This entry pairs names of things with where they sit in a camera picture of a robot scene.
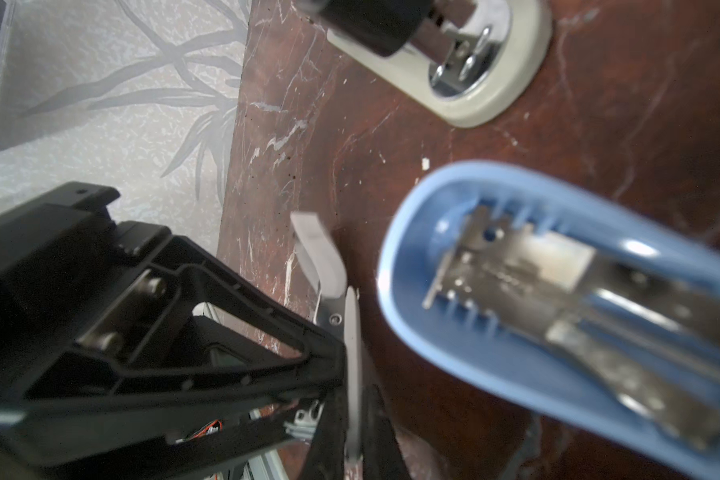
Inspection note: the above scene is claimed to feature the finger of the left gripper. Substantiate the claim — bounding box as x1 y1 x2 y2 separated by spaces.
0 386 327 479
77 233 346 414

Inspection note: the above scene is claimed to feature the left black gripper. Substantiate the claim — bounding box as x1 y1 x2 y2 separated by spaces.
0 182 174 420

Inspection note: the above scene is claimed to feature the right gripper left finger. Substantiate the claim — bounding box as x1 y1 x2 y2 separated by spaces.
298 385 347 479

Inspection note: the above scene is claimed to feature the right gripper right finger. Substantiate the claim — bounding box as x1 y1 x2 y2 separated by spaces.
361 353 411 480

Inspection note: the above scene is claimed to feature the small white stapler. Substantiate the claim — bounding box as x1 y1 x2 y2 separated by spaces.
290 211 363 463

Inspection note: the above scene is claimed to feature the large beige black stapler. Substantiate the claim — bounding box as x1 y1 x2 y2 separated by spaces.
294 0 553 128

